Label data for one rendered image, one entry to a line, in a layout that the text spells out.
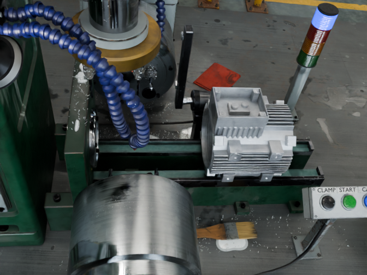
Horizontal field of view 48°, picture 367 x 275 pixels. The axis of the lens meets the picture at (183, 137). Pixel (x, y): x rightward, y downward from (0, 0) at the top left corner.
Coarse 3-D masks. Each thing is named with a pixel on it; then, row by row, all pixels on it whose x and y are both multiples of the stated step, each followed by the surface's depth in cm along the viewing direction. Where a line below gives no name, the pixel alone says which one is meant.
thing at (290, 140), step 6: (276, 102) 107; (282, 102) 107; (216, 138) 97; (222, 138) 97; (288, 138) 99; (294, 138) 99; (216, 144) 97; (222, 144) 97; (288, 144) 99; (294, 144) 99; (210, 174) 106; (276, 174) 108
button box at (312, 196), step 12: (312, 192) 91; (324, 192) 91; (336, 192) 92; (348, 192) 92; (360, 192) 93; (312, 204) 91; (336, 204) 91; (360, 204) 92; (312, 216) 90; (324, 216) 90; (336, 216) 91; (348, 216) 91; (360, 216) 92
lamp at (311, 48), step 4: (304, 40) 124; (308, 40) 122; (304, 44) 124; (308, 44) 122; (312, 44) 121; (316, 44) 121; (320, 44) 121; (304, 48) 124; (308, 48) 123; (312, 48) 122; (316, 48) 122; (320, 48) 122; (308, 52) 124; (312, 52) 123; (316, 52) 123; (320, 52) 124
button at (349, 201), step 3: (348, 195) 91; (351, 195) 92; (345, 198) 91; (348, 198) 91; (351, 198) 91; (354, 198) 91; (345, 201) 91; (348, 201) 91; (351, 201) 91; (354, 201) 91; (345, 204) 91; (348, 204) 91; (351, 204) 91; (354, 204) 91; (348, 207) 91; (351, 207) 91
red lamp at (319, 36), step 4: (312, 28) 119; (316, 28) 118; (308, 32) 121; (312, 32) 119; (316, 32) 118; (320, 32) 118; (324, 32) 118; (328, 32) 119; (308, 36) 121; (312, 36) 120; (316, 36) 119; (320, 36) 119; (324, 36) 119; (312, 40) 121; (316, 40) 120; (320, 40) 120; (324, 40) 120
